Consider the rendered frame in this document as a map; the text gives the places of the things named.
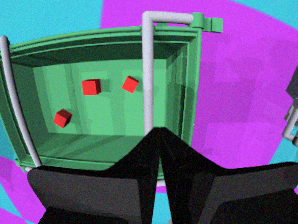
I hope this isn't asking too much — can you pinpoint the small red block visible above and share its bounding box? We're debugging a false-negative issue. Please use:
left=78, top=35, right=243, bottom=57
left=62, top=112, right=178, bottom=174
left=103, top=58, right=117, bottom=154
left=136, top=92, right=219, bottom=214
left=81, top=79, right=101, bottom=96
left=122, top=76, right=140, bottom=93
left=53, top=108, right=72, bottom=128

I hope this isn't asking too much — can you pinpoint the green plastic tray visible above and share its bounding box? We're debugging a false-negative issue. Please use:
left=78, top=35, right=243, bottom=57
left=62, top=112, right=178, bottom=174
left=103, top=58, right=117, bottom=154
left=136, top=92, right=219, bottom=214
left=0, top=12, right=223, bottom=173

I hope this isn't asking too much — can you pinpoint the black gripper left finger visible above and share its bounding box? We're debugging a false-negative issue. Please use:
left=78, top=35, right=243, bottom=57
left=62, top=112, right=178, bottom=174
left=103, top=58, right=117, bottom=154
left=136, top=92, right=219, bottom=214
left=27, top=127, right=160, bottom=224

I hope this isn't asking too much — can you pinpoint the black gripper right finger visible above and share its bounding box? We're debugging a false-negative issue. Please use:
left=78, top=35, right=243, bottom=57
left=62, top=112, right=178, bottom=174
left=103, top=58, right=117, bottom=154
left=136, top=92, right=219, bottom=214
left=160, top=127, right=298, bottom=224

